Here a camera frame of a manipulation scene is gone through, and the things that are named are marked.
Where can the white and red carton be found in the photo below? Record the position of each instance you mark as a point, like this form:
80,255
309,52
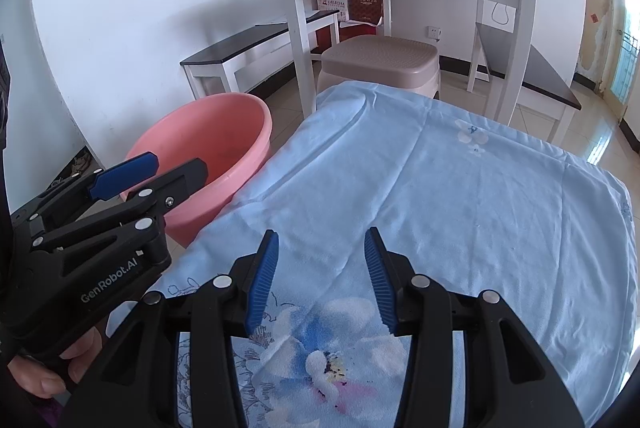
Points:
332,2

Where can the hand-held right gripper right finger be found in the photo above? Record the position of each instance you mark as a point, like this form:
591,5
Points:
377,278

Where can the person's left forearm purple sleeve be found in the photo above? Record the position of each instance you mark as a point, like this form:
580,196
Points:
50,418

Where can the person's left hand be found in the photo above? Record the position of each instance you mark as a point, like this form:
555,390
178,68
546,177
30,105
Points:
45,378

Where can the wall socket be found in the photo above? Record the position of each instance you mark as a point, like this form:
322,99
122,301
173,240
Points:
433,31

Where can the short black and white bench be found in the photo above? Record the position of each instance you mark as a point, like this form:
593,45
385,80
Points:
540,72

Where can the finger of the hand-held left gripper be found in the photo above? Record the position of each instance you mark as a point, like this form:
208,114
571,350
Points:
175,180
125,173

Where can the beige plastic stool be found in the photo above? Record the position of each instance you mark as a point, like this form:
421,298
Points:
380,55

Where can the dark red carton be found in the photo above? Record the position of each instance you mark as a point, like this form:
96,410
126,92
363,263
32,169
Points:
365,2

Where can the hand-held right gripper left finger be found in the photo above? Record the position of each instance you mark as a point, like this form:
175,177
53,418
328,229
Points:
262,278

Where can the glass door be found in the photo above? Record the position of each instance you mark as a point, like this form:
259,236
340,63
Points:
627,47

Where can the blue floral cloth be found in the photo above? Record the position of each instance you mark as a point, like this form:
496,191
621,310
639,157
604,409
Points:
450,208

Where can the pink plastic basin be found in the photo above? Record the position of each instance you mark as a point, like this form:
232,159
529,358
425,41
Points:
215,132

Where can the long black and white bench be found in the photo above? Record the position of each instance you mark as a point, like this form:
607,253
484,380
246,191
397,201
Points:
235,47

